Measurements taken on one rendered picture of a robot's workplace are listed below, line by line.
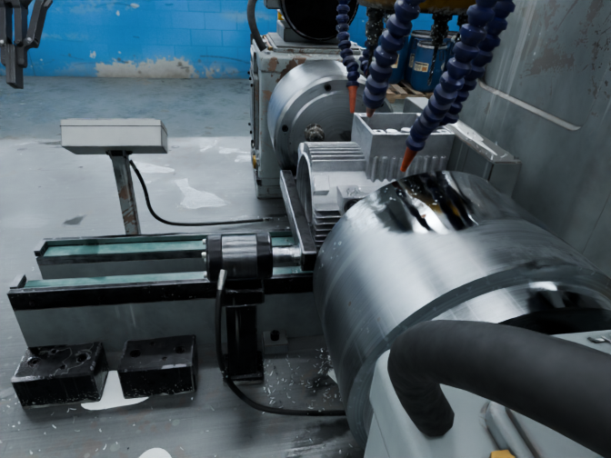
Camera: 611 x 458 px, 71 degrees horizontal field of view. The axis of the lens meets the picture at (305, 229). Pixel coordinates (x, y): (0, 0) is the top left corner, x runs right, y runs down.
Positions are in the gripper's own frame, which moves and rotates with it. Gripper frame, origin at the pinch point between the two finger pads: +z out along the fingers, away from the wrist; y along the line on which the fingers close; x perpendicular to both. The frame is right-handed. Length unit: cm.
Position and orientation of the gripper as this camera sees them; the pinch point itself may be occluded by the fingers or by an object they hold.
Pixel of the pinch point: (14, 66)
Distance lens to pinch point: 97.8
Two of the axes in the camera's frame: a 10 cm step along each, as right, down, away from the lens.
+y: 9.9, -0.4, 1.7
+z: 0.4, 10.0, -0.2
